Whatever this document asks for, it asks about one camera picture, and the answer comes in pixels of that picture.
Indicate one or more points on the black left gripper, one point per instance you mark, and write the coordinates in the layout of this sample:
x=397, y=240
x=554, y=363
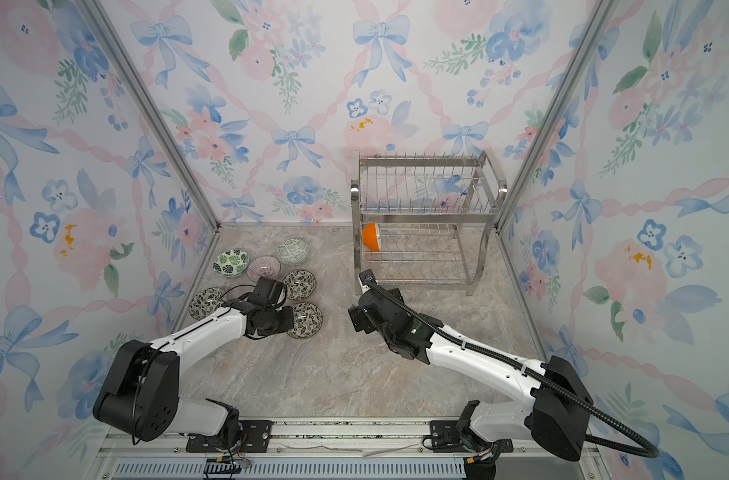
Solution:
x=287, y=311

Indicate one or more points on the stainless steel dish rack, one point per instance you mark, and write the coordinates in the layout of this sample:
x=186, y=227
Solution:
x=437, y=215

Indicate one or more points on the aluminium corner post right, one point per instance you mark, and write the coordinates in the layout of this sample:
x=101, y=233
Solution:
x=595, y=29

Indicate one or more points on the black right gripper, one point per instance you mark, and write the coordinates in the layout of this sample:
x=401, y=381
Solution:
x=359, y=320

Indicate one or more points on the green geometric pattern bowl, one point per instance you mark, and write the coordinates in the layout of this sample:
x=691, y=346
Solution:
x=293, y=252

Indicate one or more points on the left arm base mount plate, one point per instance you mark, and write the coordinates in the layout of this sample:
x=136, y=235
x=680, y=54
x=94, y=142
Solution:
x=244, y=435

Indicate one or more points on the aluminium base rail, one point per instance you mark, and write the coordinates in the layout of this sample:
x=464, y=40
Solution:
x=334, y=448

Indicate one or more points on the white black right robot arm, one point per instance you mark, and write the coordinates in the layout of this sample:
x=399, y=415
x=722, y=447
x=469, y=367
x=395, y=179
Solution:
x=532, y=411

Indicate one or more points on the green leaf pattern bowl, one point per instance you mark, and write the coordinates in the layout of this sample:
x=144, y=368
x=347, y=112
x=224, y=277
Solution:
x=231, y=263

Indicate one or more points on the aluminium corner post left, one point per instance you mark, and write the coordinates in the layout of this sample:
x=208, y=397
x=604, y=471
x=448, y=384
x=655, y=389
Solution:
x=98, y=19

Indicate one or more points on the aluminium corner post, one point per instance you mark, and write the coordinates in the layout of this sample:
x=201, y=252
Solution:
x=595, y=29
x=98, y=19

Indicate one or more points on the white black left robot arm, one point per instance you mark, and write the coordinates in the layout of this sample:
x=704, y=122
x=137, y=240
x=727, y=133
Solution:
x=141, y=394

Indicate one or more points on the pink purple bowl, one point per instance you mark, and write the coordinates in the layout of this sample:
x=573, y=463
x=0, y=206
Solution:
x=264, y=267

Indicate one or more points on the dark speckled bowl left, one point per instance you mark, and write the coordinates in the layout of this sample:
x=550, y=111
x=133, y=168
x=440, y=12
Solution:
x=206, y=302

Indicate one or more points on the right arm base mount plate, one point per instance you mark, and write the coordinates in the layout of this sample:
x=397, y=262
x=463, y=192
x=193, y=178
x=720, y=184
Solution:
x=447, y=437

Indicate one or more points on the orange white bowl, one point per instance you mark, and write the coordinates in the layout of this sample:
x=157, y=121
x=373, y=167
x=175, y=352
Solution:
x=371, y=237

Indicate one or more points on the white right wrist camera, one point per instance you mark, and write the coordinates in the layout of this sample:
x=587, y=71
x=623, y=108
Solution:
x=367, y=281

